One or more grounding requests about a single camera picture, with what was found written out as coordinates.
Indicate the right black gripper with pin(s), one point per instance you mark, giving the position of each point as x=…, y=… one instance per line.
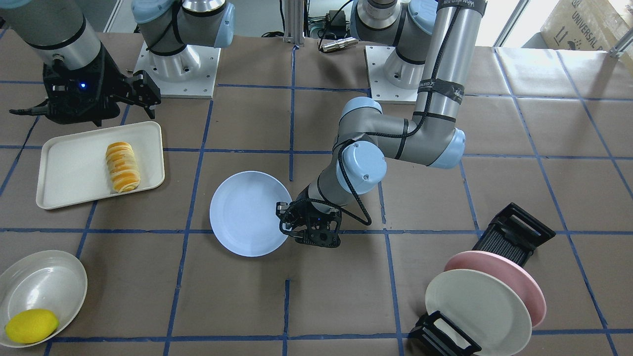
x=116, y=80

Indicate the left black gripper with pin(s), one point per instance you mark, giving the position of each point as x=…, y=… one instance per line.
x=305, y=211

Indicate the light blue plate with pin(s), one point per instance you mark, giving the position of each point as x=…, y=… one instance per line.
x=243, y=213

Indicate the striped orange bread roll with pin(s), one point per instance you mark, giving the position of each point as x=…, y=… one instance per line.
x=123, y=169

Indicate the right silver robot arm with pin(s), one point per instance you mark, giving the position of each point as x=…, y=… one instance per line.
x=60, y=33

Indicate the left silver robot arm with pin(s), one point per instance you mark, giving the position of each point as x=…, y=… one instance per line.
x=418, y=58

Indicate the cream round plate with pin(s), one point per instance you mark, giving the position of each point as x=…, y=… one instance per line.
x=52, y=280

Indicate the pink plate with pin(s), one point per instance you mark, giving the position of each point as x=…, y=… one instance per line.
x=513, y=275

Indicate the cream plate in rack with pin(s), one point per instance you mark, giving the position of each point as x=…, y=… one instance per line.
x=484, y=308

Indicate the white rectangular tray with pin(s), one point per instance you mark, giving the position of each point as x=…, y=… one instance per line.
x=73, y=168

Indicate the grey metal cylinder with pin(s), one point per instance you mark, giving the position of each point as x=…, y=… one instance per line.
x=339, y=44

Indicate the black dish rack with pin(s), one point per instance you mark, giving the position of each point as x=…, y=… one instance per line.
x=514, y=234

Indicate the yellow lemon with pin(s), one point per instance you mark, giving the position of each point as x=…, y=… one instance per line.
x=31, y=326

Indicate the cardboard box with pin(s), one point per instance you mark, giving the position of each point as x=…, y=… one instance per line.
x=587, y=24

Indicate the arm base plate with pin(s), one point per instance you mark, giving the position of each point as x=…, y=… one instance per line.
x=392, y=80
x=188, y=74

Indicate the aluminium frame post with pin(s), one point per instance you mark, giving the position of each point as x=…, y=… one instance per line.
x=294, y=12

